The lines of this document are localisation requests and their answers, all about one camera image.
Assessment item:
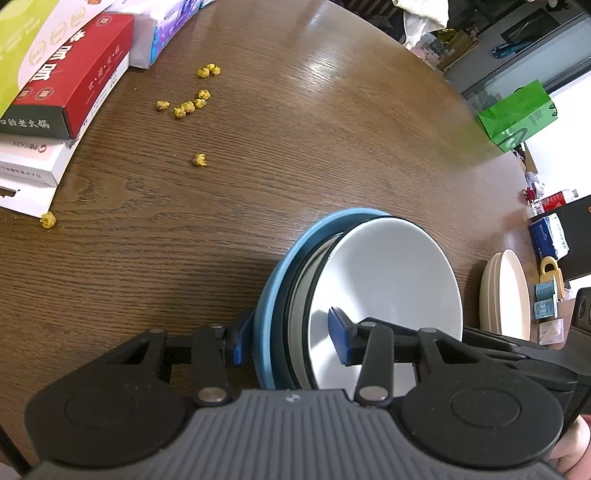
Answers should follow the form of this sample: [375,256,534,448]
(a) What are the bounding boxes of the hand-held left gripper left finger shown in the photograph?
[113,310,254,407]

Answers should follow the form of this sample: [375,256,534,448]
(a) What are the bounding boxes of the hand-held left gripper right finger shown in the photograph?
[328,305,485,407]

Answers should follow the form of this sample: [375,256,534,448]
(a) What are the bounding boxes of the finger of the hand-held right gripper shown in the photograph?
[462,325,527,358]

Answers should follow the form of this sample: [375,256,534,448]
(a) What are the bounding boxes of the blue bowl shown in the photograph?
[252,209,394,391]

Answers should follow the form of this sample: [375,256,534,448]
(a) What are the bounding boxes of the white bowl with black rim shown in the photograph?
[305,217,464,391]
[287,231,345,391]

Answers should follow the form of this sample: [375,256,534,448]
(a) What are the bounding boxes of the person's right hand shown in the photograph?
[547,413,591,476]

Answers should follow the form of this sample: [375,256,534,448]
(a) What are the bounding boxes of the clear plastic box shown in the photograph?
[538,318,578,346]

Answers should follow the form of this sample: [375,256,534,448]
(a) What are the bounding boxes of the yellow mug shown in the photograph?
[540,257,565,301]

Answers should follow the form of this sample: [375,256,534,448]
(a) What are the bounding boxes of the blue tissue pack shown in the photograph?
[529,213,573,260]

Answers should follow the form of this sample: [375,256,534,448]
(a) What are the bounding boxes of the red label bottle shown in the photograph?
[539,188,579,214]

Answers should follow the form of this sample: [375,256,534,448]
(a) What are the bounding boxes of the green paper shopping bag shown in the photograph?
[478,79,558,153]

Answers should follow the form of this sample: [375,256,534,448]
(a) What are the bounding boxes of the scattered yellow popcorn pieces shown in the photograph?
[39,64,222,229]

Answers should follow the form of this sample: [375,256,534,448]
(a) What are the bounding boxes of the white flat box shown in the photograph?
[0,136,79,217]

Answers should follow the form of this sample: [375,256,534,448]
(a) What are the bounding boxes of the red carton box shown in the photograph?
[0,13,136,140]

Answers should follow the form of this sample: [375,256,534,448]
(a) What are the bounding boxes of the purple tissue pack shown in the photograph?
[129,0,201,70]

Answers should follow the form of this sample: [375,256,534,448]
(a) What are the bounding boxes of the chair with white cloth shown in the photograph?
[394,0,451,47]

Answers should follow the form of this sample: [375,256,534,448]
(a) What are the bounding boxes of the yellow-green snack box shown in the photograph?
[0,0,116,116]

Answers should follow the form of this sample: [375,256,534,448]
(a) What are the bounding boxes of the black bag with orange handle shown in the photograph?
[551,196,591,283]

